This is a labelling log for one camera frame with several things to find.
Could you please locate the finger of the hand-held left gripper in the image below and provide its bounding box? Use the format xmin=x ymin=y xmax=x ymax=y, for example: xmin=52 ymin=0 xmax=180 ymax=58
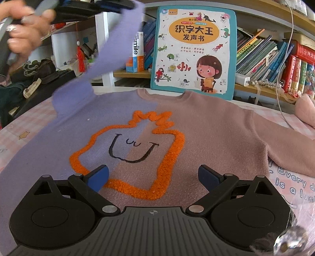
xmin=52 ymin=4 xmax=123 ymax=18
xmin=60 ymin=0 xmax=135 ymax=8

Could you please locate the white orange toothbrush box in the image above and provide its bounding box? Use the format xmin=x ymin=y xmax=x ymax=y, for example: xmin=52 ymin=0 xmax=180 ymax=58
xmin=125 ymin=32 xmax=145 ymax=73

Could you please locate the red hardcover book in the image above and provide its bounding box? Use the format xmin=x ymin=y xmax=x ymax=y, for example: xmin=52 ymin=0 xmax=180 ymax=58
xmin=294 ymin=41 xmax=315 ymax=59

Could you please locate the black box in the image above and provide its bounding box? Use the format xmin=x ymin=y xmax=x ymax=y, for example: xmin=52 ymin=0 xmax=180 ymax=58
xmin=7 ymin=70 xmax=77 ymax=123

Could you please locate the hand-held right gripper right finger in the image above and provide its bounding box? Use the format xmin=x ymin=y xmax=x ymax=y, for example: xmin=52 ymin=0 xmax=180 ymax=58
xmin=186 ymin=165 xmax=280 ymax=214

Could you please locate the pink checkered table mat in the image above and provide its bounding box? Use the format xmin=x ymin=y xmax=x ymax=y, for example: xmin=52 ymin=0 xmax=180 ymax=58
xmin=0 ymin=86 xmax=315 ymax=256

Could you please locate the pink plush toy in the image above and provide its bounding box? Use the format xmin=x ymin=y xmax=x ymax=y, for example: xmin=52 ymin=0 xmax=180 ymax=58
xmin=295 ymin=93 xmax=315 ymax=128

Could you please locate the brown leather shoe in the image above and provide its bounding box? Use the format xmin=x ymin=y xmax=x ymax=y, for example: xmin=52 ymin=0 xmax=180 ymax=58
xmin=10 ymin=65 xmax=35 ymax=83
xmin=32 ymin=58 xmax=57 ymax=84

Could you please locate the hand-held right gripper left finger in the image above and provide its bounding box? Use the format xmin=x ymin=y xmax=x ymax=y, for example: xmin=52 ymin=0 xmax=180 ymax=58
xmin=33 ymin=165 xmax=120 ymax=214

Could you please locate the clear crystal bead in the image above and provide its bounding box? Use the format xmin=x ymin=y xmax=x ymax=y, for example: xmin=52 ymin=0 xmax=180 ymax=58
xmin=273 ymin=226 xmax=309 ymax=256

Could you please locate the white strap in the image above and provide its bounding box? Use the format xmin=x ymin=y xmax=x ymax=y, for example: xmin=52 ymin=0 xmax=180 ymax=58
xmin=23 ymin=78 xmax=42 ymax=99

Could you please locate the pink and purple sweater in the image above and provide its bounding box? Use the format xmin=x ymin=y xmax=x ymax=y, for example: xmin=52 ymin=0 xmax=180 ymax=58
xmin=0 ymin=2 xmax=315 ymax=249

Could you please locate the white charging cable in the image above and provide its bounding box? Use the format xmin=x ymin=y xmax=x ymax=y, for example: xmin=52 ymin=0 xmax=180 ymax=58
xmin=276 ymin=0 xmax=296 ymax=130

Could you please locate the row of upright colourful books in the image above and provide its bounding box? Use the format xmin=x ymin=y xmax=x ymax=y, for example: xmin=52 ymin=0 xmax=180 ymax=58
xmin=281 ymin=54 xmax=315 ymax=99

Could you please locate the wooden bookshelf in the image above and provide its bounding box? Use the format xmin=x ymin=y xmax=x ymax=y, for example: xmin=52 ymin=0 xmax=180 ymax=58
xmin=49 ymin=0 xmax=315 ymax=111

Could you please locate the person's left hand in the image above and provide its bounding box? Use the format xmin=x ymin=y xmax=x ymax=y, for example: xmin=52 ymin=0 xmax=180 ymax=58
xmin=0 ymin=0 xmax=57 ymax=54

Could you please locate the teal children's picture book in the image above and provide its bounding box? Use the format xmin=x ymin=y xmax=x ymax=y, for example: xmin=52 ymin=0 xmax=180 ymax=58
xmin=150 ymin=5 xmax=237 ymax=101

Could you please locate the pearl bead string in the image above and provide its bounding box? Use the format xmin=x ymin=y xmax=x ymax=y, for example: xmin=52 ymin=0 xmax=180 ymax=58
xmin=248 ymin=79 xmax=304 ymax=97

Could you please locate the row of leaning blue books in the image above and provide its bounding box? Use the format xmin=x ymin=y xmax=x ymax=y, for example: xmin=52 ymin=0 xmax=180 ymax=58
xmin=143 ymin=20 xmax=158 ymax=70

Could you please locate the row of thin children's books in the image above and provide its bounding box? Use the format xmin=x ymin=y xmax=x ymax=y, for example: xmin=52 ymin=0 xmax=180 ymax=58
xmin=235 ymin=28 xmax=288 ymax=84

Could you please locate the red tassel ornament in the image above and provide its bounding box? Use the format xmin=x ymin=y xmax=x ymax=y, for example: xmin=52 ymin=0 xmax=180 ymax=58
xmin=75 ymin=22 xmax=86 ymax=73

